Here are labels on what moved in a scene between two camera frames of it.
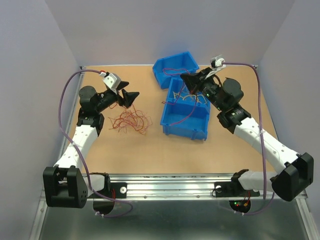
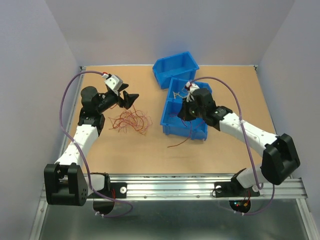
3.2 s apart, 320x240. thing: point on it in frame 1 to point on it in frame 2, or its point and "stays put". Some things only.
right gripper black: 191,80 to 183,112
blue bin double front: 187,113 stays put
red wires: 129,118 stays put
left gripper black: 129,97 stays put
